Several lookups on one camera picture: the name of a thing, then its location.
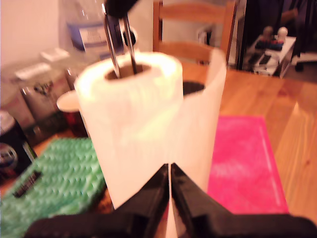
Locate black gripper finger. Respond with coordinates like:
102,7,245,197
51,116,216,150
116,163,170,238
104,0,139,18
170,163,232,238

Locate metallic paper towel stand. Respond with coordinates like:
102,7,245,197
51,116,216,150
102,2,137,78

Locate white paper towel roll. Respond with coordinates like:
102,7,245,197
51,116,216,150
74,48,227,238

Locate large clear water bottle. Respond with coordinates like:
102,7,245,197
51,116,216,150
63,0,124,54

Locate wooden chair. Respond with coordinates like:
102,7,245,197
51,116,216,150
152,0,238,66

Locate green wave-patterned fabric pouch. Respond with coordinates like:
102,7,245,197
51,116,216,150
0,137,107,238

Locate black zipped case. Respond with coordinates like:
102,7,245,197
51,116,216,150
182,80,206,96

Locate black Pepsi Max can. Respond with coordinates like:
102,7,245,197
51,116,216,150
0,110,38,185

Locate white side table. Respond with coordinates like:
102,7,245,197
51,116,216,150
244,36,297,79

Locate small white round camera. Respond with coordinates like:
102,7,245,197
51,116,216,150
122,26,139,48

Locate white wall socket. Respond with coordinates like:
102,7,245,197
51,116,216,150
197,24,213,46

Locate dark red mug white handle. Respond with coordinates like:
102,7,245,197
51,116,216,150
56,90,89,138

